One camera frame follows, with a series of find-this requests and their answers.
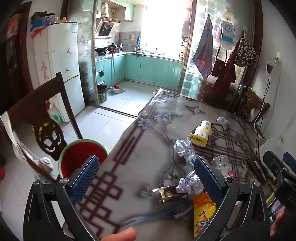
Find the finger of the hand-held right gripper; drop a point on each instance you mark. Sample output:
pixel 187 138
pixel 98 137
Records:
pixel 272 162
pixel 290 160

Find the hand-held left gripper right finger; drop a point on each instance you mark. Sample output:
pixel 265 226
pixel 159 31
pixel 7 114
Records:
pixel 208 178

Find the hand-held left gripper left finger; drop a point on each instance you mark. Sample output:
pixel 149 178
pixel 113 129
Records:
pixel 84 178

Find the red bucket with green rim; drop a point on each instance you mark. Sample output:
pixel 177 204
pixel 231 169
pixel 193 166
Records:
pixel 74 157

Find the black shoulder bag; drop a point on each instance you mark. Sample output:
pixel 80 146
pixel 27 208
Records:
pixel 218 68

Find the person's right hand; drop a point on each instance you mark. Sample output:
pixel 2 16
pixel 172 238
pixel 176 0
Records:
pixel 277 222

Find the person's left hand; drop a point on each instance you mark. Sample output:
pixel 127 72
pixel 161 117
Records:
pixel 120 235

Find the dark brown box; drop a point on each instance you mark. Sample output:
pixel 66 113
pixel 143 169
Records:
pixel 256 168

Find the white round stand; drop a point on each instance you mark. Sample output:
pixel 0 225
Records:
pixel 272 144

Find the crushed clear plastic bottle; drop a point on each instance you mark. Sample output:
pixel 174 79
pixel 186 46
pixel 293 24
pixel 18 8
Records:
pixel 222 165

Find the crumpled white paper ball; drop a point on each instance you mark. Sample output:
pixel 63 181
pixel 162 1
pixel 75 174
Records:
pixel 189 183

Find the blue printed box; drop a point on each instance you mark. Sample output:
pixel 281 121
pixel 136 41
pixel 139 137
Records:
pixel 274 207

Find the crumpled silver paper ball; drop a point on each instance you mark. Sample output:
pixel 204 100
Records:
pixel 183 150

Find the yellow snack bag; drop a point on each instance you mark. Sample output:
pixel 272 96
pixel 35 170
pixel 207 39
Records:
pixel 203 215

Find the brown carton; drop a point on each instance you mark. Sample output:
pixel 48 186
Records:
pixel 170 193

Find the small white figure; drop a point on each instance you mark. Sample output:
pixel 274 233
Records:
pixel 45 164

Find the yellow tissue box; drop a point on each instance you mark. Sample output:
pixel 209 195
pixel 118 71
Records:
pixel 201 134

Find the crumpled white plastic wrapper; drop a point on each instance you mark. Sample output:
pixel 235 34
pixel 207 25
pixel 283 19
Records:
pixel 223 121

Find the plain wooden chair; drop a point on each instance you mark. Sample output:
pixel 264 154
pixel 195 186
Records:
pixel 254 102

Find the floral tablecloth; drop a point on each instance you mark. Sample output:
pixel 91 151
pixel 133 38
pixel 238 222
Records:
pixel 143 150

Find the yellow toy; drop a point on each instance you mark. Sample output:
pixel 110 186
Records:
pixel 38 129

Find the green detergent bottle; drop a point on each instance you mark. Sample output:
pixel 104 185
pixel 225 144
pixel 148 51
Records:
pixel 55 114

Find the white bead-trimmed cloth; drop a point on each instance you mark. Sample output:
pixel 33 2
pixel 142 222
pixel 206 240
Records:
pixel 11 134

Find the bin with black liner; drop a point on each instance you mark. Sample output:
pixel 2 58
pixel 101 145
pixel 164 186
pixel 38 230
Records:
pixel 102 93

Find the carved dark wooden chair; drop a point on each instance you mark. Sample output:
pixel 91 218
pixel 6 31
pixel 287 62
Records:
pixel 39 97

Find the grey dustpan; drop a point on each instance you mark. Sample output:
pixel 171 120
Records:
pixel 118 90

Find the red garment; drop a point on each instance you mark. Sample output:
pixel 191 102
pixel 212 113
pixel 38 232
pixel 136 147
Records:
pixel 225 78

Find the black patterned tote bag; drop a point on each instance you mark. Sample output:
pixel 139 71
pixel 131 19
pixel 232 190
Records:
pixel 246 53

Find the red broom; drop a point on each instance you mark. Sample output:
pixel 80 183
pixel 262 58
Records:
pixel 113 69

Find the white refrigerator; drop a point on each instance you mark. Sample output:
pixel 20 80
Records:
pixel 60 64

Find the teal kitchen cabinets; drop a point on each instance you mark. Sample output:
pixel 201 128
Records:
pixel 150 69

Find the kettle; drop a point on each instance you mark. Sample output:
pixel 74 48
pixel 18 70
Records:
pixel 182 56

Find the plaid hanging cloth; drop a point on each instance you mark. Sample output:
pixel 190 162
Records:
pixel 204 53

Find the black wok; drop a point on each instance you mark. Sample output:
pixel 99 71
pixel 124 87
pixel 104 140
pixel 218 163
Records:
pixel 101 49

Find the dark wooden cabinet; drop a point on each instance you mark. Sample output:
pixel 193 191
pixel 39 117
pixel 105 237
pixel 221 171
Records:
pixel 11 69

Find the black frying pan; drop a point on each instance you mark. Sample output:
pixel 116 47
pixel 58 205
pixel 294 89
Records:
pixel 113 47

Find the white cleaner bottle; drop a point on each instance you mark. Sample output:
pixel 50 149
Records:
pixel 120 47

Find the blue smiley bag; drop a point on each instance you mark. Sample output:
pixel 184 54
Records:
pixel 227 32

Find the metal pot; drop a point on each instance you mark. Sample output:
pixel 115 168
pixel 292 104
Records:
pixel 140 50

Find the blue hanging cloth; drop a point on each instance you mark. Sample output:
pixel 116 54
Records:
pixel 138 39

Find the range hood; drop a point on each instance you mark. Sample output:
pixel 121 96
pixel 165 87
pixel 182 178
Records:
pixel 107 29

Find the blue and red box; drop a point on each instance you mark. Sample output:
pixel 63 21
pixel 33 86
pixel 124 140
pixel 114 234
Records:
pixel 38 27

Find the clear plastic box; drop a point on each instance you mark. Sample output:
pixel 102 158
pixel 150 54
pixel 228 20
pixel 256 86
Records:
pixel 50 19

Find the dark green cloth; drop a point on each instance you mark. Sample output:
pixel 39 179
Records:
pixel 38 16

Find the black wall charger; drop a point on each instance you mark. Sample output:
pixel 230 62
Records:
pixel 269 68

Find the silver vent duct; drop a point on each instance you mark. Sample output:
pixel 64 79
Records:
pixel 105 10

